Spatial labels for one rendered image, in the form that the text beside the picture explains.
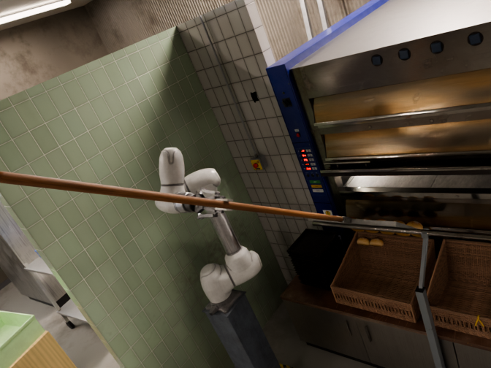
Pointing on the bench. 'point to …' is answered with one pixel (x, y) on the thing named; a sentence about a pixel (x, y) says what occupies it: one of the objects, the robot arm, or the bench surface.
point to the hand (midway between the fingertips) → (223, 204)
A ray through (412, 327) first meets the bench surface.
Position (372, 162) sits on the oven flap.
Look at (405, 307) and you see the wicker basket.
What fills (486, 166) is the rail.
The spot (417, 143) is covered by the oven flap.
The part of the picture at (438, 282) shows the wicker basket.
